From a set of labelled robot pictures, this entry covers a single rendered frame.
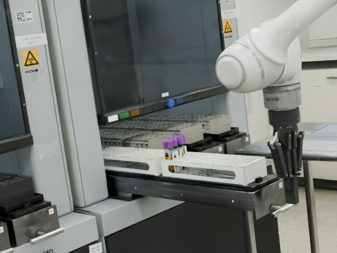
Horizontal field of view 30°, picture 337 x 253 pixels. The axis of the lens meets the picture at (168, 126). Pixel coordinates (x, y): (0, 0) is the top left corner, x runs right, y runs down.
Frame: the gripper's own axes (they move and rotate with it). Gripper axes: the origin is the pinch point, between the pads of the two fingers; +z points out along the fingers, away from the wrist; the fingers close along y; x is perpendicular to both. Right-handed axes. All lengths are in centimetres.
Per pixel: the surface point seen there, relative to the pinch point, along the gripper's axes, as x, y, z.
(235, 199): -12.3, 6.7, 2.0
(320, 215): -109, -186, 80
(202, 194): -23.3, 6.7, 1.7
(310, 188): -38, -67, 23
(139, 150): -56, -3, -6
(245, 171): -10.2, 4.3, -4.8
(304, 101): -141, -229, 20
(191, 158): -31.1, 1.2, -6.1
